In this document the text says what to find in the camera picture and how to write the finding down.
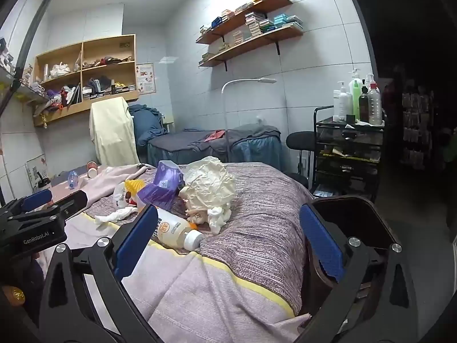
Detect wall poster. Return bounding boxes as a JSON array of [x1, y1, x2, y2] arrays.
[[136, 63, 156, 95]]

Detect framed wall sign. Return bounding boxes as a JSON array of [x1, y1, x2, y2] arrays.
[[26, 154, 49, 190]]

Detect white floor lamp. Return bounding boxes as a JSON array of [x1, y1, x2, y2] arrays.
[[221, 77, 277, 161]]

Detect yellow foam fruit net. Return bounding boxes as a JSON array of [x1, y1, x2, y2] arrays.
[[124, 180, 147, 201]]

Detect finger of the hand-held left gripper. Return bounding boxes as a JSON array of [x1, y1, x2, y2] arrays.
[[14, 189, 53, 212], [27, 190, 88, 222]]

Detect blue bedding pile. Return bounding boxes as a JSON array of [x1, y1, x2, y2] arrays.
[[129, 103, 168, 147]]

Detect white pump bottle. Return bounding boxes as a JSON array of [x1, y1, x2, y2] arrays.
[[333, 80, 353, 123]]

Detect display rack of packets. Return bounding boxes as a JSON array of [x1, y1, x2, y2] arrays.
[[400, 86, 434, 170]]

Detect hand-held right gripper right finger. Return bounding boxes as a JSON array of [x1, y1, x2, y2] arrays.
[[299, 203, 420, 343]]

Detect brown trash bin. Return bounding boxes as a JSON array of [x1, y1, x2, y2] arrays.
[[303, 195, 404, 318]]

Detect green pump bottle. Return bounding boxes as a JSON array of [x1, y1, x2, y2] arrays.
[[352, 69, 364, 120]]

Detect massage bed with grey cover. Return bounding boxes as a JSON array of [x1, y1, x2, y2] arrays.
[[147, 124, 282, 172]]

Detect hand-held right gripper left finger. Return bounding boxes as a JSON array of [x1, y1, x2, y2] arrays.
[[37, 204, 165, 343]]

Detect purple plastic packet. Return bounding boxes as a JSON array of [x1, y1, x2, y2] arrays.
[[137, 160, 185, 212]]

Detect wooden wall cabinet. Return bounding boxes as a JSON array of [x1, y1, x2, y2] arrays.
[[33, 34, 139, 127]]

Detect metal wall shelf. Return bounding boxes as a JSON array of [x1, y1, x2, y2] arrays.
[[0, 37, 49, 106]]

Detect black mesh trolley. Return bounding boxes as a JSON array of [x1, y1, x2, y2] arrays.
[[313, 106, 387, 201]]

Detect cream paper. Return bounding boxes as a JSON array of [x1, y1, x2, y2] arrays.
[[179, 156, 236, 222]]

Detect black stool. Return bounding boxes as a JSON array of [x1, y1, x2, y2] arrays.
[[286, 131, 316, 186]]

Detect dark brown bottle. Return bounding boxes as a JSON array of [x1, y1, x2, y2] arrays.
[[359, 86, 370, 124]]

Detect pale pink sheet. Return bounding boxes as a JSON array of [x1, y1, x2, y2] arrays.
[[46, 164, 154, 215]]

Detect white plastic bottle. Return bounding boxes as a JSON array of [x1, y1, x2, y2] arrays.
[[143, 204, 205, 251]]

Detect white tissue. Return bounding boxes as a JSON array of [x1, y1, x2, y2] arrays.
[[93, 207, 138, 226], [208, 205, 232, 236]]

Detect cream towel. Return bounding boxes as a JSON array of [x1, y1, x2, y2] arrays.
[[89, 96, 141, 168]]

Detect person's left forearm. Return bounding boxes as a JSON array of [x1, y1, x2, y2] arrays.
[[19, 254, 49, 326]]

